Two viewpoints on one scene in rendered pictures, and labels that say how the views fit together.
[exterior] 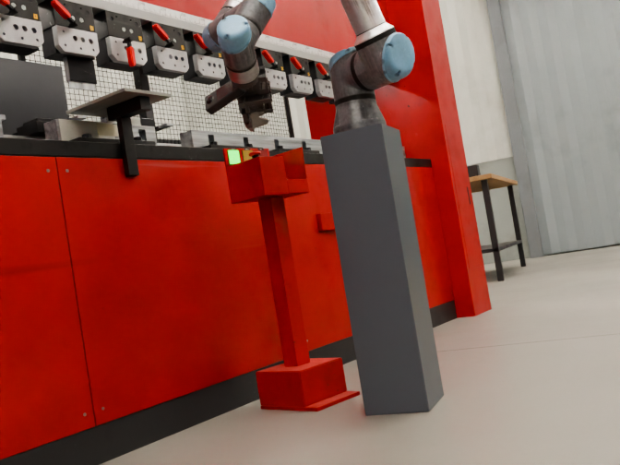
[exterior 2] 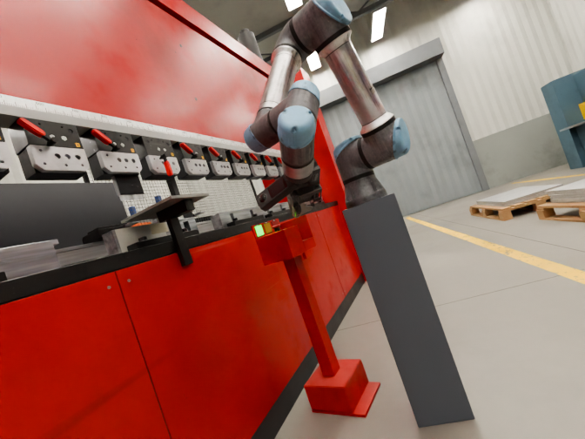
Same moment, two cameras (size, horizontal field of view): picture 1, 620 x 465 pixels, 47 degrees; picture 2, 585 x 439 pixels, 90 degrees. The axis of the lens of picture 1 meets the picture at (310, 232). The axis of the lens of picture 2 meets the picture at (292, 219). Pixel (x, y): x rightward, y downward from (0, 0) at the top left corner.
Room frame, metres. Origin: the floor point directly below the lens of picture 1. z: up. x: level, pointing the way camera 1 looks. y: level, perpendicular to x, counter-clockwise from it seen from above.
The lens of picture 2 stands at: (1.01, 0.26, 0.78)
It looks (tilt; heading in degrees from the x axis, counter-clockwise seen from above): 1 degrees up; 351
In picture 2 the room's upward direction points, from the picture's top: 19 degrees counter-clockwise
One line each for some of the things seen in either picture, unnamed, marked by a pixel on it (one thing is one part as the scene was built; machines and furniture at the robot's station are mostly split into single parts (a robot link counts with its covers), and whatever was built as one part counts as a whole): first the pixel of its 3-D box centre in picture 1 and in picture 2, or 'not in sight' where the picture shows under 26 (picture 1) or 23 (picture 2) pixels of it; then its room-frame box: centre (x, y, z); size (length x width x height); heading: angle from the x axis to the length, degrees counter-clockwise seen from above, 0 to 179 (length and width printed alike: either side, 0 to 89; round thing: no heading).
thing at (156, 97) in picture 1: (118, 103); (165, 207); (2.12, 0.50, 1.00); 0.26 x 0.18 x 0.01; 56
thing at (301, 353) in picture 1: (283, 280); (311, 313); (2.30, 0.11, 0.39); 0.06 x 0.06 x 0.54; 47
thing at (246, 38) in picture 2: not in sight; (252, 57); (3.91, -0.38, 2.53); 0.32 x 0.24 x 0.47; 146
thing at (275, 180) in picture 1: (266, 170); (284, 236); (2.30, 0.11, 0.75); 0.20 x 0.16 x 0.18; 137
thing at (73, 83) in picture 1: (80, 74); (129, 188); (2.20, 0.63, 1.13); 0.10 x 0.02 x 0.10; 146
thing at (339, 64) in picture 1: (352, 75); (353, 158); (2.01, -0.19, 0.94); 0.13 x 0.12 x 0.14; 40
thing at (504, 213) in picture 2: not in sight; (516, 203); (4.43, -3.27, 0.07); 1.20 x 0.82 x 0.14; 155
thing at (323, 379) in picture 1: (307, 383); (342, 385); (2.28, 0.09, 0.06); 0.25 x 0.20 x 0.12; 47
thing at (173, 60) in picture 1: (162, 51); (189, 161); (2.51, 0.41, 1.26); 0.15 x 0.09 x 0.17; 146
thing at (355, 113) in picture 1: (357, 115); (362, 189); (2.01, -0.19, 0.82); 0.15 x 0.15 x 0.10
